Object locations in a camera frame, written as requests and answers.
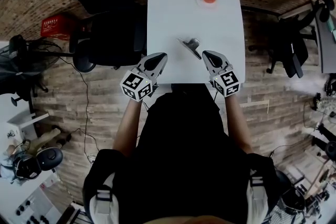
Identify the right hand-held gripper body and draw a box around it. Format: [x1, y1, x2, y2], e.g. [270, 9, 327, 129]
[201, 50, 241, 98]

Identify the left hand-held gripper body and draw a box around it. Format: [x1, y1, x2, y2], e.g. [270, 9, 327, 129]
[120, 52, 168, 102]

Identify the person's left forearm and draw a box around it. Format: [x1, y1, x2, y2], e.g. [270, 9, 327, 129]
[112, 99, 142, 157]

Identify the person's right forearm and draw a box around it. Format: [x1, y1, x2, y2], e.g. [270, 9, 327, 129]
[223, 94, 254, 154]

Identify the black high-back office chair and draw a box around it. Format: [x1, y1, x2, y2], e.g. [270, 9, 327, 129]
[56, 0, 148, 69]

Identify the black standing fan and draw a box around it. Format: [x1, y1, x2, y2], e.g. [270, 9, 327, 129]
[0, 39, 97, 79]

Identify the black mesh office chair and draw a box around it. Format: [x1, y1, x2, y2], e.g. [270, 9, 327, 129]
[248, 0, 335, 79]

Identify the white table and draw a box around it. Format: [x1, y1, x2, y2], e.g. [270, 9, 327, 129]
[146, 0, 246, 84]

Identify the person's black clothing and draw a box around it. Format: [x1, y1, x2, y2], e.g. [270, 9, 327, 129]
[82, 83, 283, 224]

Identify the red plastic crate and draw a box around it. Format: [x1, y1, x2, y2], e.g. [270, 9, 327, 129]
[40, 13, 79, 40]

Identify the dark grey desk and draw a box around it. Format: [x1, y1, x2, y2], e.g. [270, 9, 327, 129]
[313, 5, 336, 74]

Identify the black swivel chair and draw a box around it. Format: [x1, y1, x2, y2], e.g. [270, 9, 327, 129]
[0, 35, 49, 107]

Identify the teal box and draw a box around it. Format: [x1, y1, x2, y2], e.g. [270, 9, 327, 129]
[327, 19, 336, 42]

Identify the white desk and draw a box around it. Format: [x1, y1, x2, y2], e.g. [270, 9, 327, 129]
[0, 41, 61, 224]

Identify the black floor cable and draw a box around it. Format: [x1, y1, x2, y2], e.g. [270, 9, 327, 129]
[59, 56, 102, 163]

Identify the person's right shoulder strap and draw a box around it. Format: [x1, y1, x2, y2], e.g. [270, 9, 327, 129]
[246, 169, 270, 224]

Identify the person's shoulder strap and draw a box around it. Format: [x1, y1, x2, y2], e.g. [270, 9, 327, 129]
[246, 169, 270, 224]
[89, 173, 119, 224]

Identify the person's left shoulder strap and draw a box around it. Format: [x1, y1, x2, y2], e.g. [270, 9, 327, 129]
[89, 173, 119, 224]

